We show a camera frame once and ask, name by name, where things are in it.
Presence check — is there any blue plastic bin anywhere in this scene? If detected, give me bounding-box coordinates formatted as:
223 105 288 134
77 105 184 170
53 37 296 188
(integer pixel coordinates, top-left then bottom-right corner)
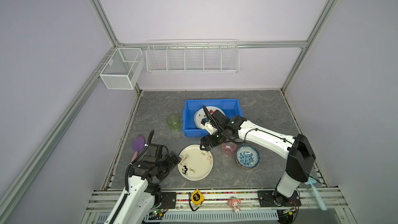
182 99 244 138

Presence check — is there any purple silicone spatula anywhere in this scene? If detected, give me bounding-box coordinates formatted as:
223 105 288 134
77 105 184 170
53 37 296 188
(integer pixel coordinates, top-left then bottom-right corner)
131 134 146 164

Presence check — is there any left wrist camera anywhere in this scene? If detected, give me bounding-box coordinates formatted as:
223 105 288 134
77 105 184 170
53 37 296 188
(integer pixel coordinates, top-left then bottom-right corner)
144 144 163 161

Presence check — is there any teal plastic trowel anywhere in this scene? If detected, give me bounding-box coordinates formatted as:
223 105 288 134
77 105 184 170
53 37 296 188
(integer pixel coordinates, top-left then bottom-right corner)
305 176 328 211

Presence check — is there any green glass cup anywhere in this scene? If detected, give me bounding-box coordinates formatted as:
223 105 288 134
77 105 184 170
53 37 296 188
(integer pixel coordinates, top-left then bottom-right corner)
166 114 180 131

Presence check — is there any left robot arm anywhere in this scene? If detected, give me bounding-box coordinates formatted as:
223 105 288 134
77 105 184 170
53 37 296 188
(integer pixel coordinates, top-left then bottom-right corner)
105 130 181 224

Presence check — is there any pink glass cup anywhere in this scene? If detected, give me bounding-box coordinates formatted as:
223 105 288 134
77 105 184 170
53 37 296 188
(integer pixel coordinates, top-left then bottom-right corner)
221 142 237 156

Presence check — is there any cream painted plate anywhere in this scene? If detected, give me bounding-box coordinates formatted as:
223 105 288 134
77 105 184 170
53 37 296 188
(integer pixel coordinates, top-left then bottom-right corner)
178 145 214 181

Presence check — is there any blue patterned bowl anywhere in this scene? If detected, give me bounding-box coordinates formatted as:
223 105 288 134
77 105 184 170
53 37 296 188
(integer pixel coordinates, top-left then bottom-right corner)
235 145 260 170

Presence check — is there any white wire wall rack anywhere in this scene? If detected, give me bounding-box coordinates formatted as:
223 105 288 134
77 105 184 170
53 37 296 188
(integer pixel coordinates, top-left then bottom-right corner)
146 39 240 73

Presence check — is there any yellow tape measure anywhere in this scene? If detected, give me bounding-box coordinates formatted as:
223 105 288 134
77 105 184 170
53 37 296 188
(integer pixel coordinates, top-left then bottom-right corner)
189 189 205 212

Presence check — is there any pink doll figurine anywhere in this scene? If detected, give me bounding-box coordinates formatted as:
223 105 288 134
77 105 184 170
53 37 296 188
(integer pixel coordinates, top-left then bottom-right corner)
228 197 241 213

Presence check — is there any white mesh basket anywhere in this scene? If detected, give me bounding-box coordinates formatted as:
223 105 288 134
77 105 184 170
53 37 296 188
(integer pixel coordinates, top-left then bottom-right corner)
99 48 145 90

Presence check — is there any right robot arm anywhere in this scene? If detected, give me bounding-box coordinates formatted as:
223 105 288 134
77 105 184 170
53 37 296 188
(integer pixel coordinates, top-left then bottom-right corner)
200 105 316 207

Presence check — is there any white watermelon plate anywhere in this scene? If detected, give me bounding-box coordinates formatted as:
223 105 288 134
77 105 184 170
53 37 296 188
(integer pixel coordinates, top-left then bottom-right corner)
193 105 227 130

